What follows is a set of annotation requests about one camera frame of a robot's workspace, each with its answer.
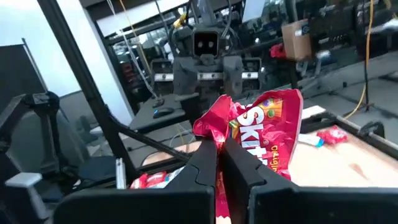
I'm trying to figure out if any black table clamp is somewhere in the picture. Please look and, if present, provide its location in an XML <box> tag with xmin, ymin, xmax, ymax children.
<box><xmin>357</xmin><ymin>121</ymin><xmax>386</xmax><ymax>138</ymax></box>

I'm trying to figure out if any black computer mouse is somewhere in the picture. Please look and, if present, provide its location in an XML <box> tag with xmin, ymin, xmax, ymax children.
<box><xmin>152</xmin><ymin>106</ymin><xmax>175</xmax><ymax>119</ymax></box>

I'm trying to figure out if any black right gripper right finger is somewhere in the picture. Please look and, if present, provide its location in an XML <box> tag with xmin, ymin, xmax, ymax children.
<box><xmin>223</xmin><ymin>138</ymin><xmax>398</xmax><ymax>224</ymax></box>

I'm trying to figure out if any brown cardboard box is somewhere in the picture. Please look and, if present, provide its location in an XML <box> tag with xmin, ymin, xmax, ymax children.
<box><xmin>280</xmin><ymin>19</ymin><xmax>313</xmax><ymax>62</ymax></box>

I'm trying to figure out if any dark grey desk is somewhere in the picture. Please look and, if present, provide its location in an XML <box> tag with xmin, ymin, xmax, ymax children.
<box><xmin>129</xmin><ymin>92</ymin><xmax>200</xmax><ymax>131</ymax></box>

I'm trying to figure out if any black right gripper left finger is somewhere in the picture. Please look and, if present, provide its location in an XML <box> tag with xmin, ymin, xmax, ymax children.
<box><xmin>54</xmin><ymin>139</ymin><xmax>218</xmax><ymax>224</ymax></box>

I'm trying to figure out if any dark office chair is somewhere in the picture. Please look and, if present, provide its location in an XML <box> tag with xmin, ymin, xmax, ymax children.
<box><xmin>0</xmin><ymin>91</ymin><xmax>81</xmax><ymax>224</ymax></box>

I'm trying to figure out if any black aluminium table frame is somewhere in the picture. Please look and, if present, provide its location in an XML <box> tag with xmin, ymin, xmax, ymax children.
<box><xmin>298</xmin><ymin>110</ymin><xmax>398</xmax><ymax>159</ymax></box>

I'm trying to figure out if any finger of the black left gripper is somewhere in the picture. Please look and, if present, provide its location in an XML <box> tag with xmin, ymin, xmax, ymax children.
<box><xmin>222</xmin><ymin>55</ymin><xmax>246</xmax><ymax>98</ymax></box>
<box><xmin>172</xmin><ymin>55</ymin><xmax>200</xmax><ymax>98</ymax></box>

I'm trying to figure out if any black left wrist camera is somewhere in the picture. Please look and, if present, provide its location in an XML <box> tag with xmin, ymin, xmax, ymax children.
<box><xmin>192</xmin><ymin>30</ymin><xmax>220</xmax><ymax>58</ymax></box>

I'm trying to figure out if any black diagonal frame strut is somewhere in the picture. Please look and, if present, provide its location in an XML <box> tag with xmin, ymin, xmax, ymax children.
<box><xmin>36</xmin><ymin>0</ymin><xmax>191</xmax><ymax>187</ymax></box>

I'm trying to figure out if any silver frame bracket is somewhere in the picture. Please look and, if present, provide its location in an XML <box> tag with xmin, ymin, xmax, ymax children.
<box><xmin>115</xmin><ymin>157</ymin><xmax>127</xmax><ymax>190</ymax></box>

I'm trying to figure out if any yellow power cable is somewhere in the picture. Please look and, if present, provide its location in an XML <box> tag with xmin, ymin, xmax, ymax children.
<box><xmin>343</xmin><ymin>0</ymin><xmax>376</xmax><ymax>119</ymax></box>

